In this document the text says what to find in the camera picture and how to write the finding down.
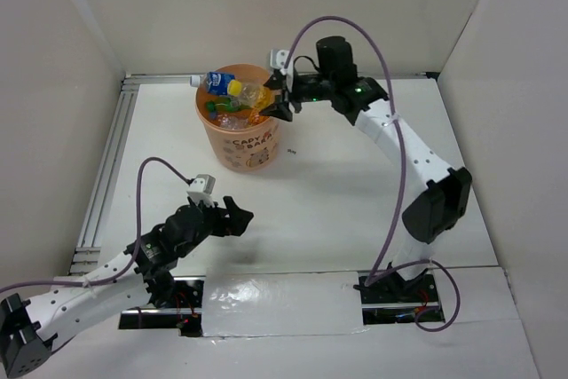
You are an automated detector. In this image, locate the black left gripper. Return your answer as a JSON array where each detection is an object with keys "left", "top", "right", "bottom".
[{"left": 177, "top": 195, "right": 254, "bottom": 257}]

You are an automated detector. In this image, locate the clear bottle yellow cap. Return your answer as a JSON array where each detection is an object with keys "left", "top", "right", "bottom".
[{"left": 227, "top": 79, "right": 273, "bottom": 110}]

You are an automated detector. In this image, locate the orange juice bottle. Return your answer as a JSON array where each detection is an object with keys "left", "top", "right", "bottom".
[{"left": 248, "top": 108, "right": 268, "bottom": 126}]

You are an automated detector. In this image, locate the green plastic soda bottle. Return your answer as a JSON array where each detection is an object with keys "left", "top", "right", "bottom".
[{"left": 204, "top": 98, "right": 249, "bottom": 113}]

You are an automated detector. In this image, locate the clear bottle blue cap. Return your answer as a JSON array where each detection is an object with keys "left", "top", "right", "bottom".
[{"left": 216, "top": 114, "right": 249, "bottom": 130}]

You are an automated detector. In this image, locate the clear bottle blue label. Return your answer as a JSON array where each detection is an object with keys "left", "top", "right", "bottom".
[{"left": 189, "top": 71, "right": 235, "bottom": 96}]

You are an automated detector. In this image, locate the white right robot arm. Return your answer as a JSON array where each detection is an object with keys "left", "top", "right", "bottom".
[{"left": 261, "top": 36, "right": 472, "bottom": 301}]

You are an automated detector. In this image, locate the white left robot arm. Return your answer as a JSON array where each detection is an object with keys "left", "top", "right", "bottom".
[{"left": 1, "top": 196, "right": 254, "bottom": 378}]

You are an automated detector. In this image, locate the orange capybara plastic bin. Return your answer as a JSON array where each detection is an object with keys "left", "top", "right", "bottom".
[{"left": 195, "top": 64, "right": 280, "bottom": 172}]

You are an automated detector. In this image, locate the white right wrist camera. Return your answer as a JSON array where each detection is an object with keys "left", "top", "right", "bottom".
[{"left": 268, "top": 49, "right": 294, "bottom": 91}]

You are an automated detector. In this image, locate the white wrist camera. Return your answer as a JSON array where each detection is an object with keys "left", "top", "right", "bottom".
[
  {"left": 187, "top": 174, "right": 216, "bottom": 207},
  {"left": 268, "top": 49, "right": 294, "bottom": 91}
]

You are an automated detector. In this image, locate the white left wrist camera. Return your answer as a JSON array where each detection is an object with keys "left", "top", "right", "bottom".
[{"left": 187, "top": 174, "right": 216, "bottom": 207}]

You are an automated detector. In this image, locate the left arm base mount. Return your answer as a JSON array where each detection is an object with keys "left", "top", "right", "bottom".
[{"left": 118, "top": 276, "right": 205, "bottom": 338}]

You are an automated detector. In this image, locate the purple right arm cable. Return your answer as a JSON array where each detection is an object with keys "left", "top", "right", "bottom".
[{"left": 283, "top": 16, "right": 460, "bottom": 332}]

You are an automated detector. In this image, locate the aluminium frame rail back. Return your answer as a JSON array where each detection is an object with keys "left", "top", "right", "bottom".
[{"left": 122, "top": 70, "right": 440, "bottom": 83}]

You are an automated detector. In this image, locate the aluminium frame rail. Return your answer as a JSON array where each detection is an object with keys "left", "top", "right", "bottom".
[
  {"left": 67, "top": 78, "right": 139, "bottom": 276},
  {"left": 122, "top": 70, "right": 440, "bottom": 83}
]

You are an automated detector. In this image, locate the aluminium frame rail left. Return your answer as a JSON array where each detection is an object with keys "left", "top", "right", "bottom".
[{"left": 67, "top": 78, "right": 139, "bottom": 276}]

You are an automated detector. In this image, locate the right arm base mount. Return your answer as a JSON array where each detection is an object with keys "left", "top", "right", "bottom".
[{"left": 352, "top": 270, "right": 446, "bottom": 326}]

